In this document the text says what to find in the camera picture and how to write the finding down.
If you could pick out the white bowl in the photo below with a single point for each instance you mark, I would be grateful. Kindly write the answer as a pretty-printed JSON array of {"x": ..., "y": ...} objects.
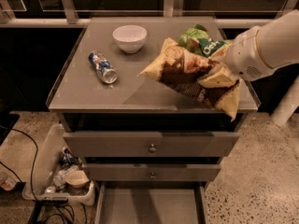
[{"x": 130, "y": 38}]

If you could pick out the small cup on floor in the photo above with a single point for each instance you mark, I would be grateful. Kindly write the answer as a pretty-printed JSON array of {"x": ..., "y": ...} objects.
[{"x": 6, "y": 181}]

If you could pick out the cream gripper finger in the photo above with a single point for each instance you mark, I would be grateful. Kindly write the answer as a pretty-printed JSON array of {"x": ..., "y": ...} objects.
[
  {"x": 220, "y": 54},
  {"x": 218, "y": 77}
]

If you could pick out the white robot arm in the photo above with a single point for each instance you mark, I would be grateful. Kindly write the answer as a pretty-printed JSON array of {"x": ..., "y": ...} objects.
[{"x": 278, "y": 41}]

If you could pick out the white post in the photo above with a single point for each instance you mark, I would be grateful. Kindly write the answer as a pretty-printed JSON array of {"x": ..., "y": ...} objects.
[{"x": 287, "y": 105}]

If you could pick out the grey drawer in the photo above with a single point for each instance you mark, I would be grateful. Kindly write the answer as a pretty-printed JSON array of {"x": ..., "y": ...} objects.
[
  {"x": 151, "y": 203},
  {"x": 152, "y": 172},
  {"x": 151, "y": 144}
]

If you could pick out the metal window railing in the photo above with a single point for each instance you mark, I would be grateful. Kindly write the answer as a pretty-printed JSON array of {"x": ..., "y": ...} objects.
[{"x": 73, "y": 11}]

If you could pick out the middle grey drawer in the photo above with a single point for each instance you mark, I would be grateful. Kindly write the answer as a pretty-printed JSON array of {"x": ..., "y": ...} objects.
[{"x": 152, "y": 172}]

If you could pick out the grey drawer cabinet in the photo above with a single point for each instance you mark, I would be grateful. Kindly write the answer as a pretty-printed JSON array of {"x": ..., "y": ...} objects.
[{"x": 134, "y": 103}]

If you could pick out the brown chip bag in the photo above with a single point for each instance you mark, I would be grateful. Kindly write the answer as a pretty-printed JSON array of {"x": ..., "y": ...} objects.
[{"x": 179, "y": 69}]

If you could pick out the bottom grey drawer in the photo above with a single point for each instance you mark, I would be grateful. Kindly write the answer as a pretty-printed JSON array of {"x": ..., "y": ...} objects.
[{"x": 151, "y": 203}]

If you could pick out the top grey drawer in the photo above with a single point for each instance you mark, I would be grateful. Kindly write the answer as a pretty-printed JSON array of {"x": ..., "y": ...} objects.
[{"x": 151, "y": 144}]

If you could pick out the white cup in bin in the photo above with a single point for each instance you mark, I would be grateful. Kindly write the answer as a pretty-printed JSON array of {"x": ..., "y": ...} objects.
[{"x": 77, "y": 179}]

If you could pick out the clear plastic bin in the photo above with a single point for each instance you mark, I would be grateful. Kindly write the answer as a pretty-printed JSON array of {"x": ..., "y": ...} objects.
[{"x": 45, "y": 169}]

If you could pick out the plastic bottle in bin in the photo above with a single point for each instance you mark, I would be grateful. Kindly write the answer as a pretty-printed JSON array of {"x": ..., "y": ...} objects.
[{"x": 60, "y": 179}]

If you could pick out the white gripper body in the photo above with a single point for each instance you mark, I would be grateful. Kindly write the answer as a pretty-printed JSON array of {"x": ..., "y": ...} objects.
[{"x": 245, "y": 57}]

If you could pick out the blue soda can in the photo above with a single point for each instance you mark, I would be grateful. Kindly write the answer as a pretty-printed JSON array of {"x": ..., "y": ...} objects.
[{"x": 102, "y": 67}]

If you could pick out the green chip bag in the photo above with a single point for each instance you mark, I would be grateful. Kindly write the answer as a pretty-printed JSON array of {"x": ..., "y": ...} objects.
[{"x": 198, "y": 41}]

